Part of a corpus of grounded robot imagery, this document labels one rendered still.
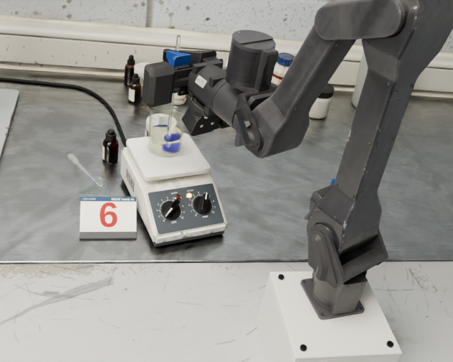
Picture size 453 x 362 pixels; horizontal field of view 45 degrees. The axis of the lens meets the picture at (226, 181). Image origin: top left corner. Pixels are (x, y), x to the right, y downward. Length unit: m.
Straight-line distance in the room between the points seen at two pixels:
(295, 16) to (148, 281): 0.84
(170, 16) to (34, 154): 0.50
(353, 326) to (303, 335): 0.07
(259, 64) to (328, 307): 0.32
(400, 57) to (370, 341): 0.35
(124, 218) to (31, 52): 0.59
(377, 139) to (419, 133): 0.85
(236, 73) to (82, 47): 0.71
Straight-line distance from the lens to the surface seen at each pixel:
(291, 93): 0.65
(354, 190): 0.62
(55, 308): 0.81
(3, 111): 1.22
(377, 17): 0.53
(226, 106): 0.74
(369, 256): 0.69
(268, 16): 1.42
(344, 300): 0.70
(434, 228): 1.11
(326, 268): 0.65
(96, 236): 0.91
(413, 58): 0.55
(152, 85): 0.77
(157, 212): 0.89
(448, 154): 1.38
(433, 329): 0.92
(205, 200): 0.90
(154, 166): 0.92
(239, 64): 0.71
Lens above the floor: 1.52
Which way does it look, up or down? 36 degrees down
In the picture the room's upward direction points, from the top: 11 degrees clockwise
